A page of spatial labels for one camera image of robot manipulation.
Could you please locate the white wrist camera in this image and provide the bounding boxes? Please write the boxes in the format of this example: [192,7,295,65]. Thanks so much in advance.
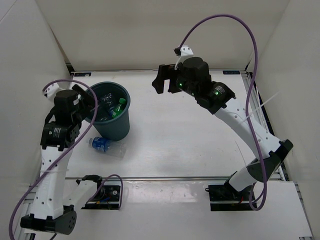
[174,45,194,71]
[42,83,63,102]

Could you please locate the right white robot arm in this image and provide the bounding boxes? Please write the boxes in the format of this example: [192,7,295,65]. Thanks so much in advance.
[152,57,294,200]

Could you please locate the purple cable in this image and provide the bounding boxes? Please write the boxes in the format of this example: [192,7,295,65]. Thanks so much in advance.
[8,79,98,240]
[176,13,268,211]

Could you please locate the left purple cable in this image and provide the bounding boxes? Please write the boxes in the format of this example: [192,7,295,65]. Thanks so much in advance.
[8,79,98,240]

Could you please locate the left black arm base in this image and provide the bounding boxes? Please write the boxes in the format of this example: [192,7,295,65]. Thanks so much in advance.
[82,185,122,210]

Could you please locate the clear bottle blue label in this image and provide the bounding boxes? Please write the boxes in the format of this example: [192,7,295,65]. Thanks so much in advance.
[100,92,116,120]

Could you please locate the white zip tie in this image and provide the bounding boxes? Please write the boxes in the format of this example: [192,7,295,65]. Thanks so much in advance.
[241,91,282,125]

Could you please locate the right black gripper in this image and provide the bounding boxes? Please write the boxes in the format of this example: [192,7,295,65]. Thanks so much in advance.
[152,64,199,99]

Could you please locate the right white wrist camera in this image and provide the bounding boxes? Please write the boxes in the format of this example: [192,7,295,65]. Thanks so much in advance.
[174,45,194,71]

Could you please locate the green plastic soda bottle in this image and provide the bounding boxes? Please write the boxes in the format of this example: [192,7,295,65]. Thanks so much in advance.
[111,98,127,119]

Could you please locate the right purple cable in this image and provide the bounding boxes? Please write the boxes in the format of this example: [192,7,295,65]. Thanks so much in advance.
[176,13,268,211]

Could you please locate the Pocari Sweat clear bottle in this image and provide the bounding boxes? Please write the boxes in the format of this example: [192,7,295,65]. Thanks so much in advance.
[87,136,127,159]

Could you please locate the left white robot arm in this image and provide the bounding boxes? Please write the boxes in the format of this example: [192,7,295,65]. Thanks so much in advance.
[20,84,105,235]

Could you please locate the dark teal plastic bin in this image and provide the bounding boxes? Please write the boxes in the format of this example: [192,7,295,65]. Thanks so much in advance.
[91,81,131,141]

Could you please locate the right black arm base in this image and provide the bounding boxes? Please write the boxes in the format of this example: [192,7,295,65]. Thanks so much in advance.
[205,184,252,212]

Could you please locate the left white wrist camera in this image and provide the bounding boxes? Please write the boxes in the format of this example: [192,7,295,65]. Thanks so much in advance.
[42,83,63,102]

